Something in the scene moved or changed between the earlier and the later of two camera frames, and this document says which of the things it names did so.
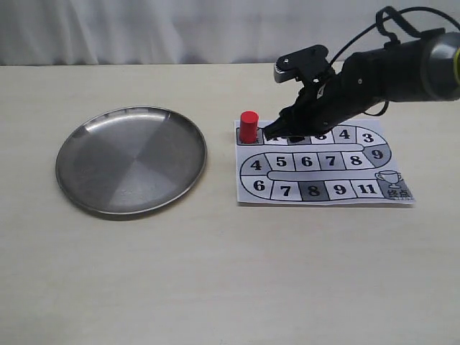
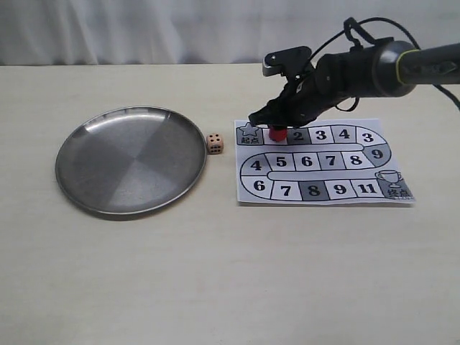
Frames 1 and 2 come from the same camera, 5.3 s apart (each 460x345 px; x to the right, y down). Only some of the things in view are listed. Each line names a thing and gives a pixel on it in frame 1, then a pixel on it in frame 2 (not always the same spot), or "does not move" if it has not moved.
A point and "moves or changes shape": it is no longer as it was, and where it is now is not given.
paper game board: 355,162 does not move
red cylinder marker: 249,121 moves or changes shape
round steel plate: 131,160 does not move
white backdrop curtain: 130,32 does not move
